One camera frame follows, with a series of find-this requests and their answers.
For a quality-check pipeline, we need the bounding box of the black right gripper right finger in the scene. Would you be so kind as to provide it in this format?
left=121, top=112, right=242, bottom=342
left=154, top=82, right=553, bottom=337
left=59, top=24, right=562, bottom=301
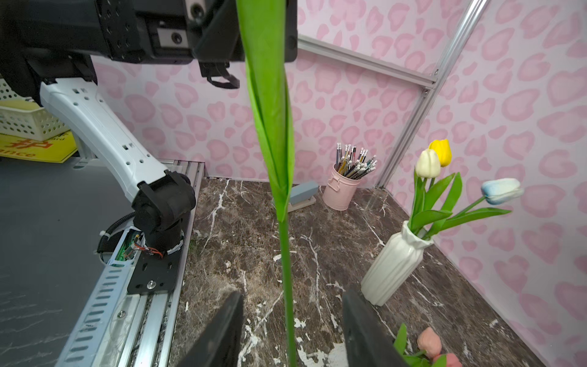
left=342, top=290, right=408, bottom=367

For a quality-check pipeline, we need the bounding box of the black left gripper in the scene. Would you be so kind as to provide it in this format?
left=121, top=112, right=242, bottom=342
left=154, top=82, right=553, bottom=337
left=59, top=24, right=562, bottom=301
left=96, top=0, right=298, bottom=64

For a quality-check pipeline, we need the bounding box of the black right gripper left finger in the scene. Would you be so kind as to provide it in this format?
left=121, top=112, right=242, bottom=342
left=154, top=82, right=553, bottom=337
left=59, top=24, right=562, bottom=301
left=177, top=291, right=244, bottom=367

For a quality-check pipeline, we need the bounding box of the pink tulip stem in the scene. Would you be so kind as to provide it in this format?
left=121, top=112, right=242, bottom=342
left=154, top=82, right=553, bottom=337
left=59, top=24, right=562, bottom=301
left=393, top=324, right=443, bottom=366
left=431, top=353, right=463, bottom=367
left=235, top=0, right=299, bottom=367

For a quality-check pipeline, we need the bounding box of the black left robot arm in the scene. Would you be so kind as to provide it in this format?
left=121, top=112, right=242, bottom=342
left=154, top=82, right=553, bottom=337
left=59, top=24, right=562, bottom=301
left=1, top=1, right=245, bottom=253

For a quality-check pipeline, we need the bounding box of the white ribbed vase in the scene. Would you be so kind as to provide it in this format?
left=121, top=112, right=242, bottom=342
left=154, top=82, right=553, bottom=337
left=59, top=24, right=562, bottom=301
left=361, top=221, right=434, bottom=307

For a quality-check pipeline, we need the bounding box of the tulip bunch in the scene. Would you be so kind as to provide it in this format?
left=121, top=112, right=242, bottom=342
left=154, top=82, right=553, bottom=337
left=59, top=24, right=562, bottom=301
left=408, top=139, right=524, bottom=243

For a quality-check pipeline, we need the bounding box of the pink pen cup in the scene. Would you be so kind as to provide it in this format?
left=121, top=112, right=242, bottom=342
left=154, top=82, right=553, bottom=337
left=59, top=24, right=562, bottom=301
left=323, top=167, right=361, bottom=211

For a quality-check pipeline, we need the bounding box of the grey rectangular eraser block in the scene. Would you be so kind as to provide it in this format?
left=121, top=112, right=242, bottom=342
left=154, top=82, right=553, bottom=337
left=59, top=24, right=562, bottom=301
left=287, top=180, right=319, bottom=213

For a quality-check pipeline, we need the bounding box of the yellow maintenance sign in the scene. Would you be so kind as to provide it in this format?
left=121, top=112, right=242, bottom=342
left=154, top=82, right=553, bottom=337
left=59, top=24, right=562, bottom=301
left=1, top=132, right=77, bottom=164

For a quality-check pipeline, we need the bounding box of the white plastic basket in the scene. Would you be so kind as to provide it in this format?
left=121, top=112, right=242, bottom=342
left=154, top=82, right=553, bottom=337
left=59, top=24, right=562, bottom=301
left=1, top=77, right=70, bottom=141

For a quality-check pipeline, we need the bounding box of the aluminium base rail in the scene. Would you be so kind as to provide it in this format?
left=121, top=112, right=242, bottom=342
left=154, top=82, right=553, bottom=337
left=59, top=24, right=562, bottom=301
left=54, top=159, right=206, bottom=367

